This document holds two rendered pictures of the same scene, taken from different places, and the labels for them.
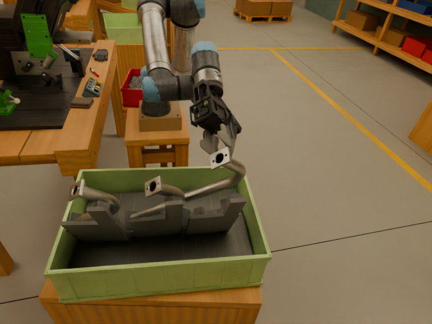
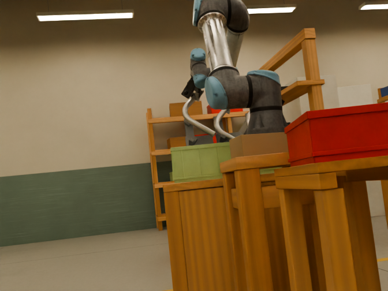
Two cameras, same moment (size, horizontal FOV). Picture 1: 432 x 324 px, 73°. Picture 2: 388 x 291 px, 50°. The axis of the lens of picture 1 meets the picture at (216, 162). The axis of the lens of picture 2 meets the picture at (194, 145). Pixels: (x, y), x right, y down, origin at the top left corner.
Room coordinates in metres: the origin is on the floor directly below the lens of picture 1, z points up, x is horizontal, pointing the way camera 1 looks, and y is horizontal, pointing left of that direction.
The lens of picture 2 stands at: (2.84, 0.29, 0.79)
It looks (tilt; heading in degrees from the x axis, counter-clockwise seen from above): 5 degrees up; 188
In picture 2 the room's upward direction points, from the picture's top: 6 degrees counter-clockwise
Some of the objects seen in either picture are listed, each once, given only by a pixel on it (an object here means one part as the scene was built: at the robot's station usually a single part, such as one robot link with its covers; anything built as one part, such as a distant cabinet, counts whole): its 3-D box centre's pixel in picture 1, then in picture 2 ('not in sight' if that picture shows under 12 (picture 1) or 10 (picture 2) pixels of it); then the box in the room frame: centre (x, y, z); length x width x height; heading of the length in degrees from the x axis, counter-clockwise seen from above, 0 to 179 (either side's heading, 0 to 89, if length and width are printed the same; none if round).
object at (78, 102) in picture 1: (81, 102); not in sight; (1.34, 0.73, 0.91); 0.10 x 0.08 x 0.03; 94
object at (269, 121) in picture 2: (155, 101); (267, 122); (1.33, 0.34, 0.97); 0.15 x 0.15 x 0.10
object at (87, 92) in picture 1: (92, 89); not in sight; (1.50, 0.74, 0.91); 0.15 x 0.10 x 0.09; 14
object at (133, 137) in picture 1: (157, 125); (271, 161); (1.32, 0.34, 0.83); 0.32 x 0.32 x 0.04; 14
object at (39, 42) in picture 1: (39, 35); not in sight; (1.56, 1.00, 1.17); 0.13 x 0.12 x 0.20; 14
